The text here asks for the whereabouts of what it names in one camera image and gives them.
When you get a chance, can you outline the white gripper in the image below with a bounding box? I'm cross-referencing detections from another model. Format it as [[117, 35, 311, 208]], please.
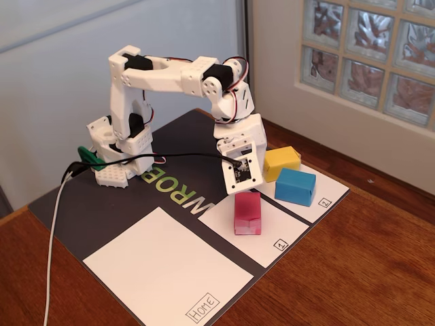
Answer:
[[213, 113, 268, 164]]

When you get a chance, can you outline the red paper box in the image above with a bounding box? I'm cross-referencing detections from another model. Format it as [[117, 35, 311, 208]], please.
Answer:
[[233, 191, 263, 236]]

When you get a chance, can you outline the yellow paper box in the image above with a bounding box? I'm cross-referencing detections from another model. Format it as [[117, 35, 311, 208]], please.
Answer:
[[264, 145, 302, 183]]

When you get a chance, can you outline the blue paper box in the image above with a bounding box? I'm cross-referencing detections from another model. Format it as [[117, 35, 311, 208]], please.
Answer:
[[274, 167, 317, 208]]

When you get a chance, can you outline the white sheet marked two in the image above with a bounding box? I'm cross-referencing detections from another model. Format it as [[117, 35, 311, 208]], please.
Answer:
[[260, 159, 351, 225]]

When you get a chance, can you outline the white sheet marked one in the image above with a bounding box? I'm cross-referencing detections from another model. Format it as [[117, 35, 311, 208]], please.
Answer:
[[197, 192, 311, 270]]

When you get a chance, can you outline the glass block window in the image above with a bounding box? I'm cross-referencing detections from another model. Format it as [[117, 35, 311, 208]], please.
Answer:
[[293, 0, 435, 134]]

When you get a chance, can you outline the green clamp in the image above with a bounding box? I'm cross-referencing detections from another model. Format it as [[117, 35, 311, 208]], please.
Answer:
[[77, 145, 105, 173]]

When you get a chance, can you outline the black mat with WRO print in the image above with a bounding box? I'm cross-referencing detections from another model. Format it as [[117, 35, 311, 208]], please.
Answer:
[[27, 108, 351, 326]]

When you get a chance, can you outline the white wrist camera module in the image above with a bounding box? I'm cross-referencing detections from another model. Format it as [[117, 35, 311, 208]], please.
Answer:
[[217, 141, 265, 196]]

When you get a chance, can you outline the black camera cable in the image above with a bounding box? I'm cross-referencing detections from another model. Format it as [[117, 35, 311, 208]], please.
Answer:
[[60, 153, 243, 186]]

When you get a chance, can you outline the grey metal door frame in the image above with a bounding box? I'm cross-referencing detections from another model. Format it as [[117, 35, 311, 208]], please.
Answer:
[[234, 0, 256, 127]]

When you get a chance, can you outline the white cable with black plug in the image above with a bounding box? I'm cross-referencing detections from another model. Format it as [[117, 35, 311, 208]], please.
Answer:
[[41, 162, 90, 326]]

